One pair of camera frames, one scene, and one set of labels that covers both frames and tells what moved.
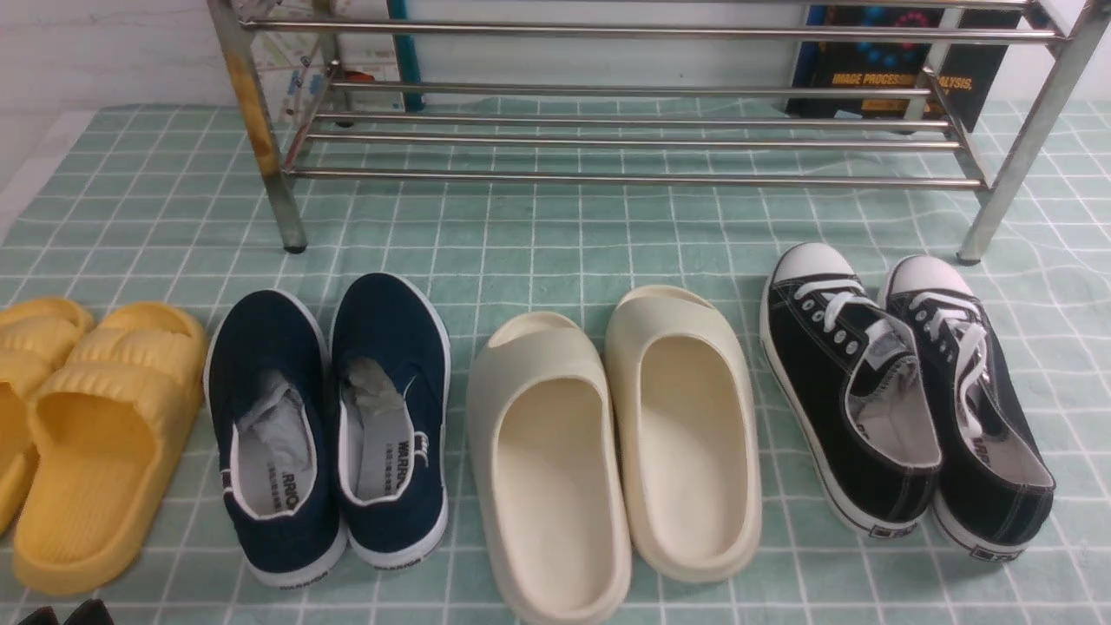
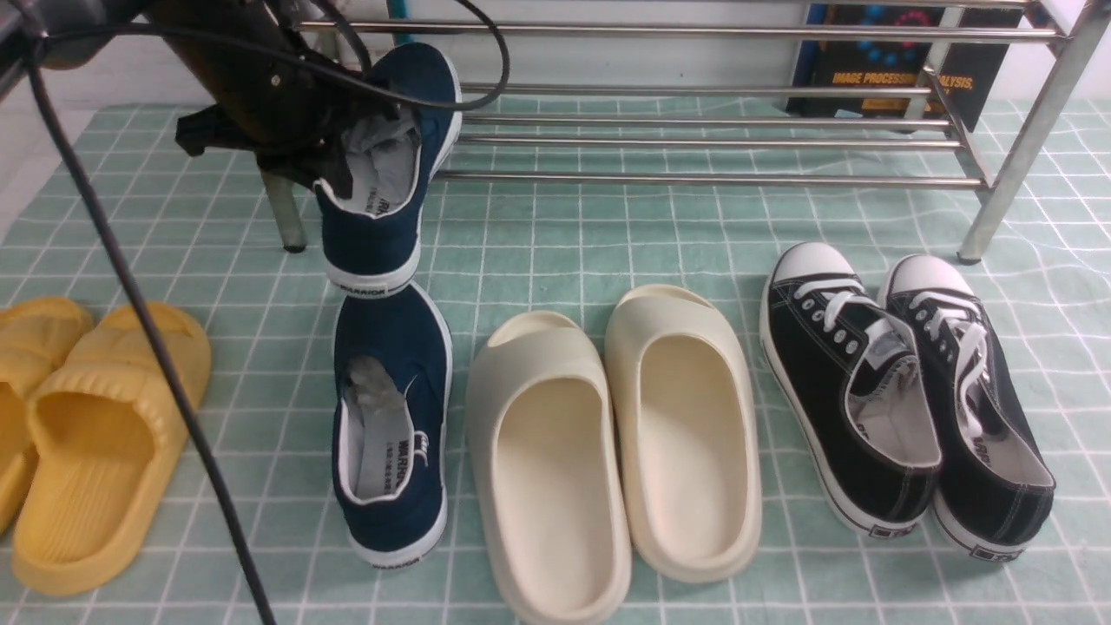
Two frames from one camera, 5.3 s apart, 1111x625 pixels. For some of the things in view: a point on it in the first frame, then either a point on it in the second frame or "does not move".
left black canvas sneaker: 855,386 does not move
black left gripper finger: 42,615 -> 305,165
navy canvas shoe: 390,378 does not move
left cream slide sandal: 547,448 does not move
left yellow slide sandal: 36,336 does not move
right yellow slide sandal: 107,420 does not move
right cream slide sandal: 684,436 does not move
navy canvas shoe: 270,403 -> 372,241
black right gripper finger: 90,612 -> 359,110
